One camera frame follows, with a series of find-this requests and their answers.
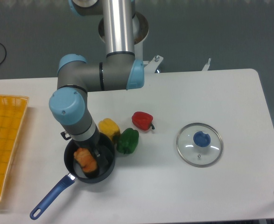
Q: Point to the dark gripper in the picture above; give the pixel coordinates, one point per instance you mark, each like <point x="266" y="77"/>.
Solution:
<point x="90" y="143"/>

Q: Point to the beige bread loaf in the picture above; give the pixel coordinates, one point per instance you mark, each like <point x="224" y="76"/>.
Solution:
<point x="86" y="161"/>

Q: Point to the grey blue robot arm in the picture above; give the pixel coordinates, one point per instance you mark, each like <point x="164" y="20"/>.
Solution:
<point x="77" y="77"/>

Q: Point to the yellow bell pepper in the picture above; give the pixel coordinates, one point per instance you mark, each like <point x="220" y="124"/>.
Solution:
<point x="109" y="128"/>

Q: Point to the green bell pepper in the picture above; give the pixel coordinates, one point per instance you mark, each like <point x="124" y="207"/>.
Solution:
<point x="128" y="141"/>

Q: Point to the red bell pepper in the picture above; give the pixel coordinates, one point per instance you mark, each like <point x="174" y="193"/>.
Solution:
<point x="143" y="121"/>

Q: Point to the yellow woven basket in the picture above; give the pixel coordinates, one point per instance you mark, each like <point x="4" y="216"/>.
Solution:
<point x="12" y="113"/>

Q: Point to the glass lid blue knob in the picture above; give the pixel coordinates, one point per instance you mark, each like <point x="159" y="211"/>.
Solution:
<point x="199" y="145"/>

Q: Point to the dark pot blue handle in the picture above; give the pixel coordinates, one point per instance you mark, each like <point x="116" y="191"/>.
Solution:
<point x="105" y="162"/>

